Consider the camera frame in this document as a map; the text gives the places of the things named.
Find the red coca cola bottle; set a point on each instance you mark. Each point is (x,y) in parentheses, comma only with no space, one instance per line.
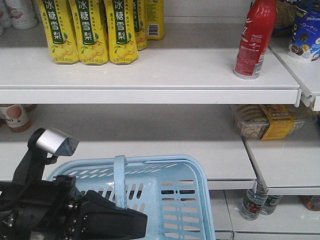
(255,37)

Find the light blue plastic basket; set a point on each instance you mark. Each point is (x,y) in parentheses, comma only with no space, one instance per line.
(171,190)

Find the clear water bottle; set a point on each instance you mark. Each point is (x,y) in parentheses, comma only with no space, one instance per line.
(270,204)
(252,203)

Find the blue cookie cup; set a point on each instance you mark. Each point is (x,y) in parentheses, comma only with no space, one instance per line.
(304,43)

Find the cookie box yellow label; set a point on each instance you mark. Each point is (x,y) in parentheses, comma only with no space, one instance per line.
(269,121)

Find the white metal shelf unit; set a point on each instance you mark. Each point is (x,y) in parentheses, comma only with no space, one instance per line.
(175,100)

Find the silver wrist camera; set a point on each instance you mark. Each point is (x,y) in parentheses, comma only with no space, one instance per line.
(53,141)

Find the white peach drink bottle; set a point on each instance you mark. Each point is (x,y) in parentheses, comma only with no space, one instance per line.
(21,13)

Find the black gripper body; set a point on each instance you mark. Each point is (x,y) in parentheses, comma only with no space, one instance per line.
(41,210)

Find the orange C100 drink bottle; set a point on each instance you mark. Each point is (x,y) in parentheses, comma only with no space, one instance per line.
(16,117)

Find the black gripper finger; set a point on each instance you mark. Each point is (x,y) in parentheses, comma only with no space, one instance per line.
(113,226)
(100,210)

